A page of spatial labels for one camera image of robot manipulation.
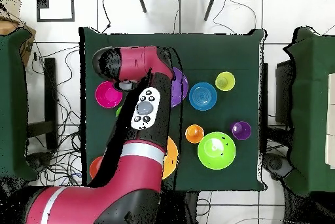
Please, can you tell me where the green side table cloth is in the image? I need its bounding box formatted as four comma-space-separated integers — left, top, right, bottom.
0, 28, 39, 181
283, 26, 335, 197

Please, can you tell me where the large yellow-orange bowl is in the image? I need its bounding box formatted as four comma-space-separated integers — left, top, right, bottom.
162, 136, 179, 181

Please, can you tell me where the orange cup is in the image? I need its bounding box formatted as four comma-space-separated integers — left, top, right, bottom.
185, 124, 205, 144

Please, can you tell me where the red-orange bowl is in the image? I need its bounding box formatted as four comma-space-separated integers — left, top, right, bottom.
89, 155, 104, 180

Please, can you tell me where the purple cup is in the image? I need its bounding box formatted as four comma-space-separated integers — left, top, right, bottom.
230, 121, 253, 141

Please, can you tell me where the cardboard box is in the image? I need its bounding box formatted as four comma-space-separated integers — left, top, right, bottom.
0, 0, 37, 67

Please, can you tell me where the tangle of black cables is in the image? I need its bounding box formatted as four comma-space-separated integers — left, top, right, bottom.
26, 43, 87, 187

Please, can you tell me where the black camera tripod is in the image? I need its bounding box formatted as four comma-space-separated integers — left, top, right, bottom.
135, 0, 220, 22

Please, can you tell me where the dark green tablecloth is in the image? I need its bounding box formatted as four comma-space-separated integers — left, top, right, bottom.
79, 26, 268, 193

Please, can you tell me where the black box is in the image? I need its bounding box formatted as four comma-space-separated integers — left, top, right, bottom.
274, 60, 294, 126

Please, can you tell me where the dark grey stand base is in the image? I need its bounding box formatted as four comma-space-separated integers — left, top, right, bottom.
26, 151, 54, 168
262, 153, 294, 181

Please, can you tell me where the thin black cable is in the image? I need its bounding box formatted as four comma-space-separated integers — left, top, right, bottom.
212, 0, 258, 35

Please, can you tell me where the purple bowl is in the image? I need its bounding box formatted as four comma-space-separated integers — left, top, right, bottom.
171, 66, 189, 108

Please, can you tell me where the pink bowl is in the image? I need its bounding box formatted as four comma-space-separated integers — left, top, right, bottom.
94, 80, 124, 109

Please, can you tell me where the yellow cup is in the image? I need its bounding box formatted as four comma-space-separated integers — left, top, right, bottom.
215, 71, 236, 92

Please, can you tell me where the black cable with plug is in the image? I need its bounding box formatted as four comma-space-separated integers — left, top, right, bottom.
96, 0, 112, 34

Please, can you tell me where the black rectangular frame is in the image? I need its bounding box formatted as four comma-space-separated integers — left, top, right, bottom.
35, 0, 76, 23

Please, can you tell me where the black floor beam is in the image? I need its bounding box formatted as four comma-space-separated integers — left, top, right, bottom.
26, 57, 59, 151

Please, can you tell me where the green bowl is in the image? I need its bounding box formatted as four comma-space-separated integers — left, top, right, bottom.
197, 131, 237, 170

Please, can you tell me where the blue bowl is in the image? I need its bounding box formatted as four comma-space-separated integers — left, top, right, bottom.
188, 81, 219, 111

